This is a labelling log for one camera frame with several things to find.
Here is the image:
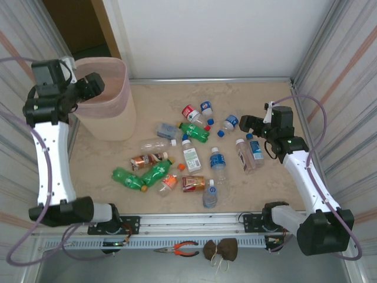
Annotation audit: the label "small blue label water bottle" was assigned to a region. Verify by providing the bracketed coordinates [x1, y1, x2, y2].
[217, 114, 240, 138]

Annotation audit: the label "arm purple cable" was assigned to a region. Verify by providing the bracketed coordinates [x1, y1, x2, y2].
[272, 94, 363, 261]
[0, 57, 117, 268]

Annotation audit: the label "orange label clear bottle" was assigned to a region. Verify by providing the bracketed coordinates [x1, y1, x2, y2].
[156, 173, 179, 198]

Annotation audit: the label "left black mount plate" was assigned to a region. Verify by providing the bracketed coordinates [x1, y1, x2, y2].
[87, 215, 141, 236]

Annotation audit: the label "green soda bottle orange cap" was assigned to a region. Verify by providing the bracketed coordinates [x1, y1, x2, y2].
[111, 166, 148, 193]

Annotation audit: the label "orange handled pliers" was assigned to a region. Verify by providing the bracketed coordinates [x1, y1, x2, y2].
[153, 241, 200, 257]

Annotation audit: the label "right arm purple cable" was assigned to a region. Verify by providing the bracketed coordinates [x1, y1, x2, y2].
[272, 94, 363, 261]

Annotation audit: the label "left base circuit board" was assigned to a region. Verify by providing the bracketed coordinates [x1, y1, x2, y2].
[101, 239, 131, 256]

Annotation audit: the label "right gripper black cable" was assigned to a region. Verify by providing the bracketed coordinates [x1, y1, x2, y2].
[263, 137, 280, 160]

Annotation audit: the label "right base circuit board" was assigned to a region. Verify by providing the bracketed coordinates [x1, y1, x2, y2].
[264, 234, 285, 254]

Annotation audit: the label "pink mesh bin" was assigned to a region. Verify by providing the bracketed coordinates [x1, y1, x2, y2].
[72, 57, 137, 142]

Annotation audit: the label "brown label drink bottle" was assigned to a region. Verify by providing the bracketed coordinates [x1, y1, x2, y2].
[130, 152, 169, 172]

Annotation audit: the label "blue label bottle white cap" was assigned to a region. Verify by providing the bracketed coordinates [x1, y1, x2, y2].
[209, 147, 229, 186]

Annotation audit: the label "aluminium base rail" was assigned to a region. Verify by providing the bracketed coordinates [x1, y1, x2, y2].
[31, 212, 328, 237]

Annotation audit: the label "brown door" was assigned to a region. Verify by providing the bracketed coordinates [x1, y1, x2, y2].
[42, 0, 122, 61]

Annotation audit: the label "square Fiji water bottle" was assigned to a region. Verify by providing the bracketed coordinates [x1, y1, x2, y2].
[156, 121, 190, 142]

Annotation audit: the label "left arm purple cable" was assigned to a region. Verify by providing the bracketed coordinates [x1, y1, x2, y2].
[0, 57, 117, 268]

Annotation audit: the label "small white-blue label water bottle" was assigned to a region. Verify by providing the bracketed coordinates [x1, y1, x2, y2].
[200, 101, 215, 126]

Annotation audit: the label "black mount plate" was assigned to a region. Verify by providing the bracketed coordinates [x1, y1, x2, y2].
[87, 215, 141, 236]
[242, 212, 292, 234]

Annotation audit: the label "green soda bottle yellow cap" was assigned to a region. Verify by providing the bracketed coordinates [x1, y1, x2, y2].
[176, 121, 211, 144]
[140, 157, 177, 187]

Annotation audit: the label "grey slotted cable duct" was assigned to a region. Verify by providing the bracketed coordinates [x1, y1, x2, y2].
[41, 236, 292, 251]

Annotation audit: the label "clear bottle white cap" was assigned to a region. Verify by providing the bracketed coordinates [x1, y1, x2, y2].
[138, 137, 178, 153]

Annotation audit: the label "right black mount plate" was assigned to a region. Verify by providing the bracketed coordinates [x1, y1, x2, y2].
[242, 212, 292, 234]

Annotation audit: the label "pinkish bottle purple label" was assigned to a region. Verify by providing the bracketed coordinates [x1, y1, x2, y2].
[234, 139, 257, 176]

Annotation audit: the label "base circuit board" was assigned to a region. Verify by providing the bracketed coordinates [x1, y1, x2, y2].
[264, 234, 285, 254]
[101, 239, 131, 256]

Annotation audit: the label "red gold label tea bottle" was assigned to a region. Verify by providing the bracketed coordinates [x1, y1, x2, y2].
[181, 175, 215, 193]

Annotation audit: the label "red label bottle red cap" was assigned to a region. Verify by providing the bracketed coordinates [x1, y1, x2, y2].
[181, 104, 211, 131]

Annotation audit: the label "crushed water bottle blue cap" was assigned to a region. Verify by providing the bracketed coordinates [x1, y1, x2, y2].
[202, 185, 220, 209]

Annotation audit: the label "brown cloth pouch with string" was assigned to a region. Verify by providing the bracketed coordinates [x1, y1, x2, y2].
[202, 238, 239, 277]

